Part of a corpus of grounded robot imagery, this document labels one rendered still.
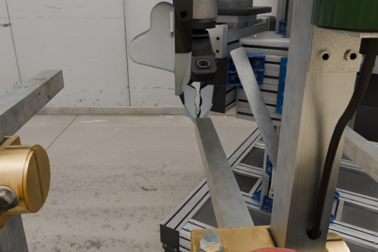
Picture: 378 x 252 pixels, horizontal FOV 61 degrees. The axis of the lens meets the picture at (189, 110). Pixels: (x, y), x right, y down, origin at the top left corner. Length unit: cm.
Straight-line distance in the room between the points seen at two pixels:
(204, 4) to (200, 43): 7
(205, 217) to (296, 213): 114
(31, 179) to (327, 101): 21
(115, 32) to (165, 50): 267
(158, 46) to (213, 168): 19
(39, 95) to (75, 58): 264
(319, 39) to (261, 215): 125
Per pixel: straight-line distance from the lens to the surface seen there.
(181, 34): 29
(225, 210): 36
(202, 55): 58
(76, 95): 319
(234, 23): 103
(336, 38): 22
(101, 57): 303
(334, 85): 24
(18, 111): 41
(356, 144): 58
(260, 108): 32
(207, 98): 65
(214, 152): 47
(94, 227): 174
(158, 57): 31
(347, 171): 189
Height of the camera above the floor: 107
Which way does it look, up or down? 20 degrees down
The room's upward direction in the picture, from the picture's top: straight up
